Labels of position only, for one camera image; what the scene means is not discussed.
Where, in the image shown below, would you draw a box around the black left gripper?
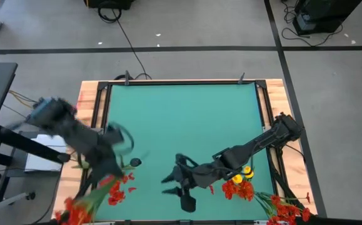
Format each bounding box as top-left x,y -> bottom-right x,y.
89,149 -> 125,183

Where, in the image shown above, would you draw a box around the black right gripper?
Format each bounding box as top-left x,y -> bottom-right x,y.
161,155 -> 213,213

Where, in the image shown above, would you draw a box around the red flower bunch green stem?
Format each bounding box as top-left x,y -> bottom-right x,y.
107,172 -> 137,206
54,177 -> 121,225

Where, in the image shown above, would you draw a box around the short red flower cluster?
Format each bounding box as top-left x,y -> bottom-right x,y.
221,179 -> 256,201

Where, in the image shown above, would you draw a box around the tall red flower bunch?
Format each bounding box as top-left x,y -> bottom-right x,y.
254,191 -> 312,225

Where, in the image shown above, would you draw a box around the white paper sheets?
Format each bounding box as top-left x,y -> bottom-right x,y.
23,134 -> 69,173

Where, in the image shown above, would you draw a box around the green table mat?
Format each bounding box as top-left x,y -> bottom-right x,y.
92,82 -> 276,221

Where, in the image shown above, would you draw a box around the black desk support beam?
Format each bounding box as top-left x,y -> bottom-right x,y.
0,123 -> 66,165

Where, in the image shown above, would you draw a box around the grey stand with casters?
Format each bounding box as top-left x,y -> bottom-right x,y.
0,173 -> 37,219

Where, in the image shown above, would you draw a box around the black box on floor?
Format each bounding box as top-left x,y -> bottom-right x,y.
83,0 -> 135,9

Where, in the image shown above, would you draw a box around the black computer case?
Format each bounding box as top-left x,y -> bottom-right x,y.
292,0 -> 362,36

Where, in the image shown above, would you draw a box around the orange yellow cables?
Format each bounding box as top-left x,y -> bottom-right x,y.
8,89 -> 44,109

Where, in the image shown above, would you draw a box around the black floor cable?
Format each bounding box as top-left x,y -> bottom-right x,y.
98,4 -> 153,81

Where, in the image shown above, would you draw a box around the black cables by computer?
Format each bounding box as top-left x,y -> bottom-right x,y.
281,0 -> 344,48

